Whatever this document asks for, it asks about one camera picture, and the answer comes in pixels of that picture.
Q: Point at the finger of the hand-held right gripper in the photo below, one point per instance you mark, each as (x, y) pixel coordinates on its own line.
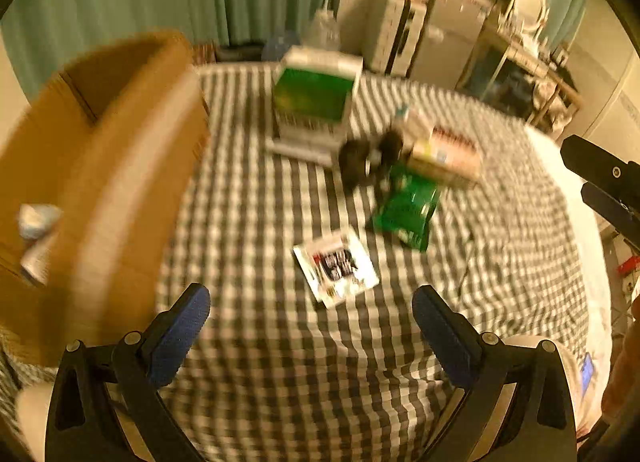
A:
(600, 165)
(610, 207)

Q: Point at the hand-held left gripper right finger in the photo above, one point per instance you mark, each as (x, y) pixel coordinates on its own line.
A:
(440, 332)

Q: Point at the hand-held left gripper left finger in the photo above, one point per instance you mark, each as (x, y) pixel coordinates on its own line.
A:
(180, 337)

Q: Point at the white printed card packet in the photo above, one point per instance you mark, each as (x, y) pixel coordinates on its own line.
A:
(335, 267)

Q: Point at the brown cardboard box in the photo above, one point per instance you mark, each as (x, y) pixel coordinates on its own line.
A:
(125, 167)

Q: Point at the white cloth bundle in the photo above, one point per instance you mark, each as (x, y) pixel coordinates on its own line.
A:
(37, 219)

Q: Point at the person's right forearm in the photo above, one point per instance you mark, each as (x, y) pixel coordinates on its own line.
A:
(622, 377)

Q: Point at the small red object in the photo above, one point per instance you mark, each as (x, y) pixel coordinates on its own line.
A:
(629, 267)

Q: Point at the wooden rack shelf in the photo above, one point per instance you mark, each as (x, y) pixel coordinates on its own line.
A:
(525, 77)

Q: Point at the checked tablecloth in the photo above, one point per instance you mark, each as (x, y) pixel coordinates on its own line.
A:
(300, 367)

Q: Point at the green snack packet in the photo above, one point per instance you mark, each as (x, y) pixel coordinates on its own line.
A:
(405, 212)

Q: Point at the small blue screen device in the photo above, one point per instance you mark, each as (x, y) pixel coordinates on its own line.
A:
(587, 371)

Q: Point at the tan box with red stripe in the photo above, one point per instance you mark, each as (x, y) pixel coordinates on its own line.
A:
(445, 162)

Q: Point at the white round vanity mirror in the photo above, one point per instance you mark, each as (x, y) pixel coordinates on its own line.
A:
(530, 2)

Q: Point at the grey cabinet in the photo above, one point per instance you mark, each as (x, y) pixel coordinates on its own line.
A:
(455, 42)

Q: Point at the black plastic object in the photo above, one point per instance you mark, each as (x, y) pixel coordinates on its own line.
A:
(355, 162)

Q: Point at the silver foil blister tray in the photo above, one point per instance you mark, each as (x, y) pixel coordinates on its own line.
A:
(300, 150)

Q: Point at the white cabinet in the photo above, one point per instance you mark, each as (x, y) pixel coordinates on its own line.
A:
(390, 27)

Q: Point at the green and white box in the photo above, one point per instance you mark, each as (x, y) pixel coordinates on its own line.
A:
(310, 92)

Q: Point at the clear plastic bottle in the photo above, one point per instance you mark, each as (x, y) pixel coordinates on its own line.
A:
(324, 30)

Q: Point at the blue round container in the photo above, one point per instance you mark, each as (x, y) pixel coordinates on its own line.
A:
(280, 45)

